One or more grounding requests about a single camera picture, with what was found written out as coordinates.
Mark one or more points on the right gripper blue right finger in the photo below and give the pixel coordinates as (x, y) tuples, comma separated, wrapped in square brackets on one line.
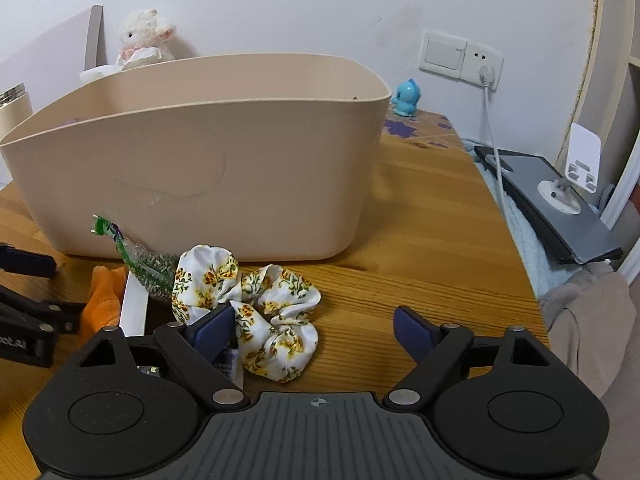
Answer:
[(415, 334)]

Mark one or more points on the floral fabric scrunchie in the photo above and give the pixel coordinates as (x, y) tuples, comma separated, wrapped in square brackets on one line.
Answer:
[(271, 307)]

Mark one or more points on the white framed wardrobe door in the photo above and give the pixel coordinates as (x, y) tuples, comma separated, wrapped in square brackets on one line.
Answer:
[(620, 33)]

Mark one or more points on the grey laptop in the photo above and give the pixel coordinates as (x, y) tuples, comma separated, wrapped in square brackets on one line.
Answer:
[(577, 239)]

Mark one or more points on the blue small figurine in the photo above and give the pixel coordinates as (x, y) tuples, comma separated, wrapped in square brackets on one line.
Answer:
[(406, 98)]

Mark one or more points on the cream thermos bottle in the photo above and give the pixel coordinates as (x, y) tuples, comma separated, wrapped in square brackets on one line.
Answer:
[(15, 107)]

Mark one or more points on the green clear snack bag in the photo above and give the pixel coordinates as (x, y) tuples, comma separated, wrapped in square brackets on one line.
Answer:
[(155, 271)]

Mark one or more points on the white phone stand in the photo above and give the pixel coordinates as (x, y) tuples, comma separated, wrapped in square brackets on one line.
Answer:
[(581, 169)]

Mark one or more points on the beige crumpled cloth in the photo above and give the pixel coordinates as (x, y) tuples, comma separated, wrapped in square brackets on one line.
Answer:
[(589, 320)]

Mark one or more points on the white wall switch socket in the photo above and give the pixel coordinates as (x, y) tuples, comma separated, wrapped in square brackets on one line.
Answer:
[(460, 59)]

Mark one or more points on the beige plastic storage bin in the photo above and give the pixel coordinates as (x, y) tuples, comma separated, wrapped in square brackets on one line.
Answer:
[(266, 154)]

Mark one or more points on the light blue blanket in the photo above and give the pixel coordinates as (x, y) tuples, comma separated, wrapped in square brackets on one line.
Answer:
[(543, 272)]

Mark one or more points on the orange plush toy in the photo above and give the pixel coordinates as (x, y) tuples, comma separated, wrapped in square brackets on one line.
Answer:
[(105, 300)]

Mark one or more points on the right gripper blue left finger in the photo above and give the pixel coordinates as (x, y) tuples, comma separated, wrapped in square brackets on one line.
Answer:
[(213, 332)]

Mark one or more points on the white plush lamb toy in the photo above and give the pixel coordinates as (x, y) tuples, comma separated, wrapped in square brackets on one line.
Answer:
[(144, 29)]

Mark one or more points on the white small box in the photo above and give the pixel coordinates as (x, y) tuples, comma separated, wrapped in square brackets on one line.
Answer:
[(134, 304)]

